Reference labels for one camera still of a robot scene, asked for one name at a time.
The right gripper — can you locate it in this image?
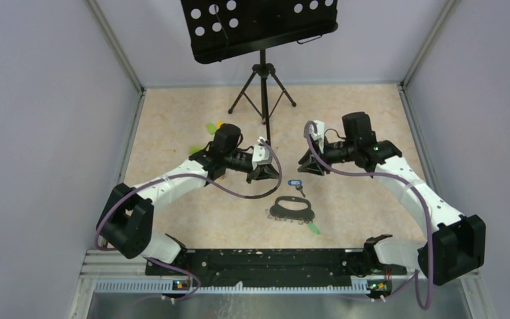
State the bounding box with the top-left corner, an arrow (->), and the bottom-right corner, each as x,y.
297,136 -> 357,176

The green key tag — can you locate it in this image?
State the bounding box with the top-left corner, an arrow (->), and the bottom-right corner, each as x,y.
307,222 -> 321,235

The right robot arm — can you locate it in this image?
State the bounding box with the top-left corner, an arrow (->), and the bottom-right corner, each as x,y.
298,112 -> 486,286

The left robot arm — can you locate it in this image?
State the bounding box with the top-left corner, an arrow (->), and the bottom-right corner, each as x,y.
95,124 -> 283,275

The blue key tag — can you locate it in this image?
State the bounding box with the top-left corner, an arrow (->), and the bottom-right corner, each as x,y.
288,179 -> 302,186

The green block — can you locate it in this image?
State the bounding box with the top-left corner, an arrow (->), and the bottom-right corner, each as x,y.
206,123 -> 218,135

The black music stand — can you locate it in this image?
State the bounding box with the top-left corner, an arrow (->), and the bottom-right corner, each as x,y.
181,1 -> 338,138

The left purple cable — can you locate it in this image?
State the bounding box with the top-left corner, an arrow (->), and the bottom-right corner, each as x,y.
94,138 -> 283,302

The purple cable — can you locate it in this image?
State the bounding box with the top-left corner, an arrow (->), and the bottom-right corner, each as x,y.
94,138 -> 283,302
303,120 -> 436,311

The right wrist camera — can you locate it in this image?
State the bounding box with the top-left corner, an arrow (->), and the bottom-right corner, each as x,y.
309,120 -> 325,152

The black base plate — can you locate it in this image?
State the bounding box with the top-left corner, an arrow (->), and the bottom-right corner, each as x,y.
145,248 -> 408,289

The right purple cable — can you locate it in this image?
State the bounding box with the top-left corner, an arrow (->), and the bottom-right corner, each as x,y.
303,120 -> 436,311

